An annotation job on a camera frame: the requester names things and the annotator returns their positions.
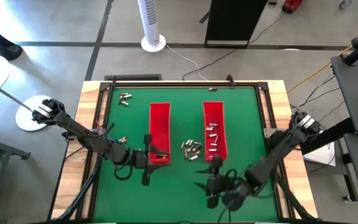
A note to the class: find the black desk beam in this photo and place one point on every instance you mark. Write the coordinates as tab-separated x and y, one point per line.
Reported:
328	135

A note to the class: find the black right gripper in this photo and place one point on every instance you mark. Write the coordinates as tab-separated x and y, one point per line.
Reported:
215	185

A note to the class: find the red plastic bin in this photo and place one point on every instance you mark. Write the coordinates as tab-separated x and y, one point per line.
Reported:
215	112
159	124

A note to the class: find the copper-top Duracell battery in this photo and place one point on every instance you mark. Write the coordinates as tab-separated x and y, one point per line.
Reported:
196	153
185	153

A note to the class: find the white tower fan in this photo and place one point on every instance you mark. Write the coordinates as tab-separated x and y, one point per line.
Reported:
149	18

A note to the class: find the black curved stand leg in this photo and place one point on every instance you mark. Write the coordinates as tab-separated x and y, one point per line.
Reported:
3	47

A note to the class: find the white round base plate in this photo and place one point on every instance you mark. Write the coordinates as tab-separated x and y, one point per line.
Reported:
26	119

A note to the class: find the green table mat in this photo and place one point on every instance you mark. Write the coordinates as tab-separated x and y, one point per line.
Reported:
172	199

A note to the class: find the white box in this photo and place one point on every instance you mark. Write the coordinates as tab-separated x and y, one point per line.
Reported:
319	152

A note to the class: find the red power tool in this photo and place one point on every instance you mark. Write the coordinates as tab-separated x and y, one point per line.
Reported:
292	5

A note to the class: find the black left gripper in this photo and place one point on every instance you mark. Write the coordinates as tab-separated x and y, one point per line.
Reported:
146	160

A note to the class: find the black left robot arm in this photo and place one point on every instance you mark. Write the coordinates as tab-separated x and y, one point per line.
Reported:
82	133

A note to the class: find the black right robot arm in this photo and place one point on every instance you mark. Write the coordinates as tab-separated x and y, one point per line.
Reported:
278	149

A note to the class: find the black partition panel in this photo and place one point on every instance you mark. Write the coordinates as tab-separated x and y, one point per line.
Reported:
233	18

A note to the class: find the Energizer Max AAA battery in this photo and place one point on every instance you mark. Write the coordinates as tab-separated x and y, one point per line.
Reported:
212	135
197	143

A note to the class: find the black cylindrical battery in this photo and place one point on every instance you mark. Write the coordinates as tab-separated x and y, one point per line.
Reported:
197	147

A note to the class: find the silver Energizer AA battery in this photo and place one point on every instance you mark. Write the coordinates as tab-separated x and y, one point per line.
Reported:
182	145
193	158

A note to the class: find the pile of loose batteries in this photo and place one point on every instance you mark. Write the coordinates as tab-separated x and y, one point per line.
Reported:
191	148

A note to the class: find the metal angle bracket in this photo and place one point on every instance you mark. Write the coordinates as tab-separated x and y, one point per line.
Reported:
269	132

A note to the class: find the wooden work table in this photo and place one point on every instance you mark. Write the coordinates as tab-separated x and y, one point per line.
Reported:
73	168

